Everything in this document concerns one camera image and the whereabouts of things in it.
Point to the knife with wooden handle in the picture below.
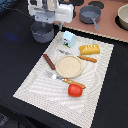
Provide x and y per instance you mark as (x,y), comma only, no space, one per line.
(79,56)

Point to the beige bowl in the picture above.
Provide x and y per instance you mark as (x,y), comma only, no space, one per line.
(123,16)

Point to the grey frying pan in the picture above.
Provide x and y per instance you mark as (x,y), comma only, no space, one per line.
(90,15)

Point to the red toy tomato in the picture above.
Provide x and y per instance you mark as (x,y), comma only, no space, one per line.
(75,90)

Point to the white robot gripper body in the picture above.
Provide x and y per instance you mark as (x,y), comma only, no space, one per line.
(48,11)

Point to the grey two-handled pot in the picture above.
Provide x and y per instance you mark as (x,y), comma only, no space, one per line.
(42,33)

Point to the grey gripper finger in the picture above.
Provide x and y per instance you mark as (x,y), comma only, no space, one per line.
(60,26)

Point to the brown toy sausage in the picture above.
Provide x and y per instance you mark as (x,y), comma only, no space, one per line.
(52,66)

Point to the beige woven placemat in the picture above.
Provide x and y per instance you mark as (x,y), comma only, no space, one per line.
(51,95)

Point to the light blue milk carton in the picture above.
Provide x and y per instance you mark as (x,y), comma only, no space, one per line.
(68,39)

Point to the fork with wooden handle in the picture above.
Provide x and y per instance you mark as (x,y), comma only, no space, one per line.
(66,80)

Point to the beige round plate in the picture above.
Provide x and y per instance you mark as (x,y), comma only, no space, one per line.
(69,66)

